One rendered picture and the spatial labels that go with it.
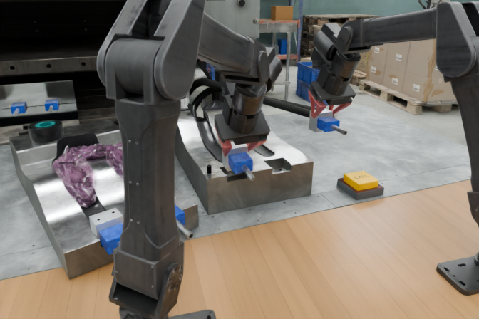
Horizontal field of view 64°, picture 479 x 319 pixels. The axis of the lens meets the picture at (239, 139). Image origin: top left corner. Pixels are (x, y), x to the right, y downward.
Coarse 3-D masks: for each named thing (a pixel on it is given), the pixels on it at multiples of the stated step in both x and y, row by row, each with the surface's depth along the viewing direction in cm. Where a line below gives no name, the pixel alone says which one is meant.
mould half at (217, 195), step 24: (192, 120) 107; (192, 144) 100; (264, 144) 101; (288, 144) 100; (192, 168) 93; (216, 168) 86; (264, 168) 86; (312, 168) 90; (216, 192) 83; (240, 192) 85; (264, 192) 87; (288, 192) 90
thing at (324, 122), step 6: (324, 114) 101; (330, 114) 102; (312, 120) 103; (318, 120) 101; (324, 120) 99; (330, 120) 99; (336, 120) 99; (312, 126) 103; (318, 126) 101; (324, 126) 98; (330, 126) 98; (336, 126) 97; (342, 132) 94
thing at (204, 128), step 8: (208, 104) 113; (216, 104) 114; (192, 112) 109; (200, 120) 118; (208, 120) 107; (200, 128) 105; (208, 128) 106; (200, 136) 103; (208, 136) 104; (208, 144) 102; (216, 144) 101; (216, 152) 97; (264, 152) 96; (272, 152) 94
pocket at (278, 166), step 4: (264, 160) 90; (268, 160) 90; (272, 160) 91; (276, 160) 91; (280, 160) 91; (284, 160) 91; (268, 164) 91; (272, 164) 91; (276, 164) 91; (280, 164) 92; (284, 164) 91; (288, 164) 89; (272, 168) 91; (276, 168) 92; (280, 168) 92; (284, 168) 91; (288, 168) 90; (272, 172) 90; (276, 172) 87; (280, 172) 87
